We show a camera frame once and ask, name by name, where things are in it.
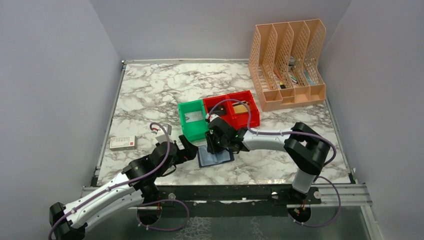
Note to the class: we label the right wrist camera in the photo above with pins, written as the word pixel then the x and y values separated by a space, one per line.
pixel 211 116

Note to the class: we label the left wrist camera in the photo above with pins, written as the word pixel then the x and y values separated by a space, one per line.
pixel 163 135

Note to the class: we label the red pencil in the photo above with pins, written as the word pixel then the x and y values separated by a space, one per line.
pixel 279 77

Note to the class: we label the black card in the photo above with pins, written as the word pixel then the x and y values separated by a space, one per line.
pixel 220 110

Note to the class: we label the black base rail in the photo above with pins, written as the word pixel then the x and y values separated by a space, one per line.
pixel 216 201

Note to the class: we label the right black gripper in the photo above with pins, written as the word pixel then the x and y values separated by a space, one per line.
pixel 211 147

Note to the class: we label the navy blue card holder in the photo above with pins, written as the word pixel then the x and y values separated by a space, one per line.
pixel 207 159

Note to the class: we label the white red small box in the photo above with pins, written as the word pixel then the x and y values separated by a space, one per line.
pixel 123 143

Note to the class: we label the silver VIP card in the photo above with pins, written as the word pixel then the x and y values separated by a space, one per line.
pixel 193 116

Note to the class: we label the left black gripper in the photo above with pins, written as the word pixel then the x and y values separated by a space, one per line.
pixel 189 153

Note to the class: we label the green plastic bin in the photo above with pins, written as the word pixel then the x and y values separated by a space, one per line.
pixel 193 131

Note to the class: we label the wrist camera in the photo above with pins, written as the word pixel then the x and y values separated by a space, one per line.
pixel 211 116
pixel 163 135

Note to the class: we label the red double bin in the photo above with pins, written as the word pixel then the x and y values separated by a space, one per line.
pixel 235 120

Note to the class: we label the round grey tin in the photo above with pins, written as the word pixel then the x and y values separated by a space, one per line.
pixel 291 63

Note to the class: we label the peach desk file organizer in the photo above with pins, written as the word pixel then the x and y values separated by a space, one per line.
pixel 283 64

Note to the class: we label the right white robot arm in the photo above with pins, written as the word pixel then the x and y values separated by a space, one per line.
pixel 306 148

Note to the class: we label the gold striped card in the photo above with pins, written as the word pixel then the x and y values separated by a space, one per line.
pixel 240 107

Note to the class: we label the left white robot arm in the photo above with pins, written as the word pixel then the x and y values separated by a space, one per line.
pixel 134 185

